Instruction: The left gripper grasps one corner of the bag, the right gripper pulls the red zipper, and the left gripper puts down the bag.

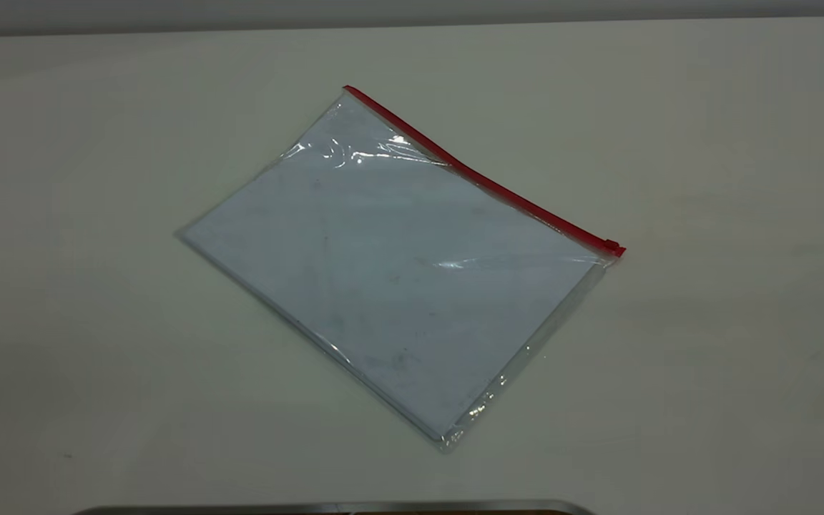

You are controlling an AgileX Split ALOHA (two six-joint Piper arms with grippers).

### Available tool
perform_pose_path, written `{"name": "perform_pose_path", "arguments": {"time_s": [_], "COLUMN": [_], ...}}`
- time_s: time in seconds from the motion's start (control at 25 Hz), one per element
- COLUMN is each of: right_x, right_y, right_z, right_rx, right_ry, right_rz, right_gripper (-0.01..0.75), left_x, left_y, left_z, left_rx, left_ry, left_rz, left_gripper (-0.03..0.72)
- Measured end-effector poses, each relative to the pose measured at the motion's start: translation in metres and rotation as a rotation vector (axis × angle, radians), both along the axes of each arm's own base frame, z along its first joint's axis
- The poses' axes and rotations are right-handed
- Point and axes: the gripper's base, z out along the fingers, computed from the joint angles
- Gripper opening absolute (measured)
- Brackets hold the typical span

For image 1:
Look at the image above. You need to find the grey metal base edge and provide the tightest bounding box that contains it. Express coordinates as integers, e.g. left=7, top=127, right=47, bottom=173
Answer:
left=72, top=499, right=595, bottom=515

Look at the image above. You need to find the white paper stack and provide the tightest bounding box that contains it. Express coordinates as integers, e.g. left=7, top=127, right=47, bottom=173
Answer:
left=183, top=107, right=600, bottom=441

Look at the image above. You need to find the clear plastic zipper bag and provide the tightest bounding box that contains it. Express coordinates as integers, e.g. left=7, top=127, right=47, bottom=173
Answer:
left=176, top=84, right=627, bottom=453

